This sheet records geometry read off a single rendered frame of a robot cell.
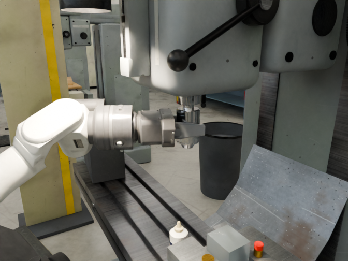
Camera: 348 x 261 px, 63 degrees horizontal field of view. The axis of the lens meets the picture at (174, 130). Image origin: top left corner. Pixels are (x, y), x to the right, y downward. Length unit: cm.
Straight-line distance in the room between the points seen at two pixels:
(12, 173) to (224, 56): 40
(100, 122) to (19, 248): 99
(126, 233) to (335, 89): 63
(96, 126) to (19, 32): 169
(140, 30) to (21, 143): 27
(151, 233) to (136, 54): 49
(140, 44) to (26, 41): 174
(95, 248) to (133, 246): 149
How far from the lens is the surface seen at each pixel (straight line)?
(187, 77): 44
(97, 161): 103
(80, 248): 227
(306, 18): 59
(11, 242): 149
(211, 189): 269
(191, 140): 57
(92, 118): 56
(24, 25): 219
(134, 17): 48
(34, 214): 253
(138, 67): 49
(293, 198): 86
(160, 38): 46
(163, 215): 86
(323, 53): 64
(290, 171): 88
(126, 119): 53
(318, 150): 83
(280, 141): 90
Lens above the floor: 140
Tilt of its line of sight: 18 degrees down
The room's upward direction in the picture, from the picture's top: straight up
